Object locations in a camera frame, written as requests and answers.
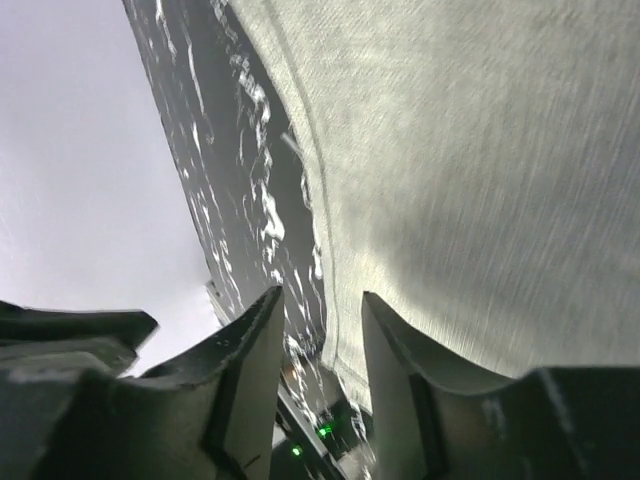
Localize grey cloth napkin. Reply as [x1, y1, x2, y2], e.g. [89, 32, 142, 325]
[232, 1, 639, 403]

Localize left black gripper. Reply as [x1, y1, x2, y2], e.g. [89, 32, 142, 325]
[1, 302, 158, 375]

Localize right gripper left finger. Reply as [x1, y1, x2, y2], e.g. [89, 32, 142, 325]
[1, 287, 284, 479]

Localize black marbled table mat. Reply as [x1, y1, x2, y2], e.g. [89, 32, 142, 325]
[124, 1, 374, 479]

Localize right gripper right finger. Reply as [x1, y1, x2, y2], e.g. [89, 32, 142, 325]
[362, 292, 639, 479]

